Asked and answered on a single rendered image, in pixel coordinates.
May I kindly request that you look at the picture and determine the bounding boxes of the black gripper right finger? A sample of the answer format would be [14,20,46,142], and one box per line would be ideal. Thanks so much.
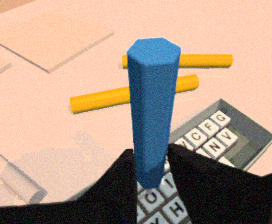
[167,143,272,224]

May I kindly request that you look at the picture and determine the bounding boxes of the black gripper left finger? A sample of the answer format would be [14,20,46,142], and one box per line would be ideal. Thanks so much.
[0,148,138,224]

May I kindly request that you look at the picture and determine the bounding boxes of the yellow cylindrical rod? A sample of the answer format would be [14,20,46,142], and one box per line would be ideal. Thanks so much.
[122,54,233,68]
[70,74,199,114]

